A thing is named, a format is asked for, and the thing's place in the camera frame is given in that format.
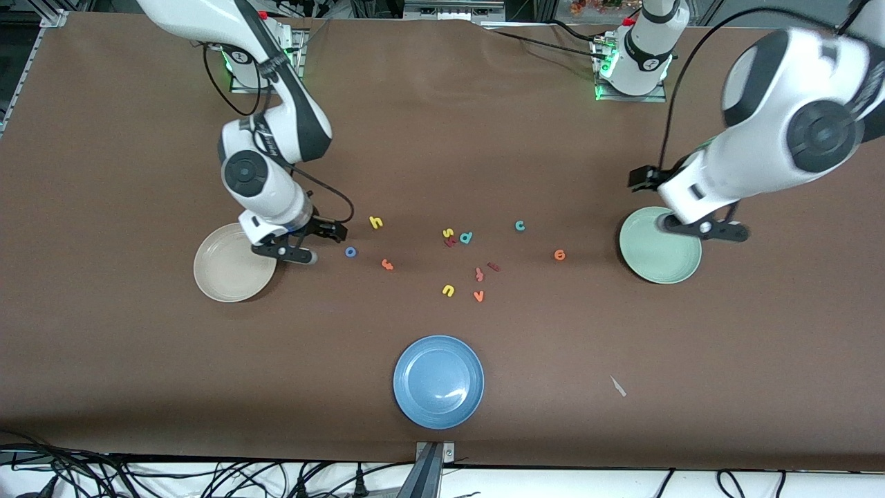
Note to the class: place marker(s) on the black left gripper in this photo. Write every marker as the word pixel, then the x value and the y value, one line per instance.
pixel 647 177

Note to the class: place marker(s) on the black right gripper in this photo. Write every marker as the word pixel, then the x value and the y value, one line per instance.
pixel 322 226

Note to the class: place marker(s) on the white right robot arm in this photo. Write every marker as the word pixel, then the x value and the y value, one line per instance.
pixel 263 187

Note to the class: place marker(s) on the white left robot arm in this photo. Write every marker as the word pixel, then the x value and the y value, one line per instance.
pixel 795 104

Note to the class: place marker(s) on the green plate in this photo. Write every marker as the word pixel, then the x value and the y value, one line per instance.
pixel 657 259

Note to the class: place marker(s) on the beige brown plate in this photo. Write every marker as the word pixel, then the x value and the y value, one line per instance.
pixel 228 273

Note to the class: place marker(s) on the brown table cover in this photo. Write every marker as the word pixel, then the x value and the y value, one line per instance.
pixel 442 138

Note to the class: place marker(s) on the orange decorative flowers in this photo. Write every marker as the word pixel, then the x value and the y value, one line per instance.
pixel 594 7

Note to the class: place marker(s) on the blue plate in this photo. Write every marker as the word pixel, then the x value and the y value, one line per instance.
pixel 438 382

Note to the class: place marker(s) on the white paper scrap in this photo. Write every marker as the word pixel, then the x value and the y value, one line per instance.
pixel 617 386

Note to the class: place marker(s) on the black power plug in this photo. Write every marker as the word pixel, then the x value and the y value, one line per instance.
pixel 302 488
pixel 359 482

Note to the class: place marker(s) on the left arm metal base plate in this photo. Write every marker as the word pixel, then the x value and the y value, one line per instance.
pixel 632 99

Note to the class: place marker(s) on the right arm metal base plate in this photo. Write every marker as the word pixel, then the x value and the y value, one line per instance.
pixel 302 48

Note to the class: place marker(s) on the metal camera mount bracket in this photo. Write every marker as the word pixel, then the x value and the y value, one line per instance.
pixel 432 453

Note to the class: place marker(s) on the metal frame profile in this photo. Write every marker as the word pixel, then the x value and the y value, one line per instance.
pixel 449 10

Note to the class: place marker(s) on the aluminium frame rail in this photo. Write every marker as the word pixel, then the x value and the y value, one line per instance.
pixel 28 66

